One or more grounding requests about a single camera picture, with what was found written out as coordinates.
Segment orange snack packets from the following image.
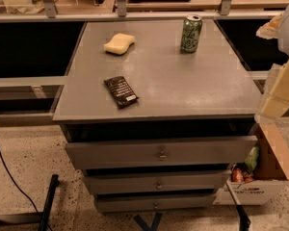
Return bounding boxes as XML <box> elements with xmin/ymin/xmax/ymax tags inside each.
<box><xmin>231</xmin><ymin>168</ymin><xmax>254</xmax><ymax>183</ymax></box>

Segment cardboard box with snacks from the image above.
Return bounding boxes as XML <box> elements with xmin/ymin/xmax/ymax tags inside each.
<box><xmin>213</xmin><ymin>122</ymin><xmax>289</xmax><ymax>206</ymax></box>

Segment bottom grey drawer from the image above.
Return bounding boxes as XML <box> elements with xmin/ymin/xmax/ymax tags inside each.
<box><xmin>94</xmin><ymin>193</ymin><xmax>215</xmax><ymax>213</ymax></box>

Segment grey drawer cabinet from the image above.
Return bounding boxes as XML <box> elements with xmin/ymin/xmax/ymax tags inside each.
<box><xmin>54</xmin><ymin>20</ymin><xmax>260</xmax><ymax>200</ymax></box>

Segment green snack bag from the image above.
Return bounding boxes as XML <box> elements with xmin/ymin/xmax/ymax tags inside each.
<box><xmin>244</xmin><ymin>146</ymin><xmax>260</xmax><ymax>171</ymax></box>

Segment green soda can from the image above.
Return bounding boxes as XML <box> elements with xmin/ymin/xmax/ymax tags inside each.
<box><xmin>180</xmin><ymin>14</ymin><xmax>202</xmax><ymax>53</ymax></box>

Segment yellow sponge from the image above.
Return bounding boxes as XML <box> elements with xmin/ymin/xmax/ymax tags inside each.
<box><xmin>103</xmin><ymin>33</ymin><xmax>136</xmax><ymax>55</ymax></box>

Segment black metal stand leg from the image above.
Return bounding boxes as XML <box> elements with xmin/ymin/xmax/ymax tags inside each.
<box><xmin>0</xmin><ymin>174</ymin><xmax>59</xmax><ymax>231</ymax></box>

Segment middle grey drawer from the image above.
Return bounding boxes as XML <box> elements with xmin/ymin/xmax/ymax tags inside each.
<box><xmin>84</xmin><ymin>170</ymin><xmax>230</xmax><ymax>195</ymax></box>

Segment top grey drawer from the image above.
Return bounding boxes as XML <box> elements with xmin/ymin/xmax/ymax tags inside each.
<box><xmin>66</xmin><ymin>136</ymin><xmax>257</xmax><ymax>169</ymax></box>

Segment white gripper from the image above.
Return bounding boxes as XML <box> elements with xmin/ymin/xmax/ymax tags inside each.
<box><xmin>256</xmin><ymin>5</ymin><xmax>289</xmax><ymax>119</ymax></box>

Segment black stick near box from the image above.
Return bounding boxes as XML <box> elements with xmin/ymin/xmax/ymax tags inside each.
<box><xmin>226</xmin><ymin>181</ymin><xmax>251</xmax><ymax>231</ymax></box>

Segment grey drawer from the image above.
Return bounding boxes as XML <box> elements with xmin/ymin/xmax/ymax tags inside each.
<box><xmin>94</xmin><ymin>193</ymin><xmax>215</xmax><ymax>213</ymax></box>
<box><xmin>84</xmin><ymin>170</ymin><xmax>230</xmax><ymax>195</ymax></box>
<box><xmin>66</xmin><ymin>136</ymin><xmax>257</xmax><ymax>169</ymax></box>

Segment black rxbar chocolate wrapper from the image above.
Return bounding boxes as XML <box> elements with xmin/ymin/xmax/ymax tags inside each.
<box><xmin>104</xmin><ymin>76</ymin><xmax>138</xmax><ymax>109</ymax></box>

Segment black floor cable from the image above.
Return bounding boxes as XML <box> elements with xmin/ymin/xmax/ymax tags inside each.
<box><xmin>0</xmin><ymin>125</ymin><xmax>52</xmax><ymax>231</ymax></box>

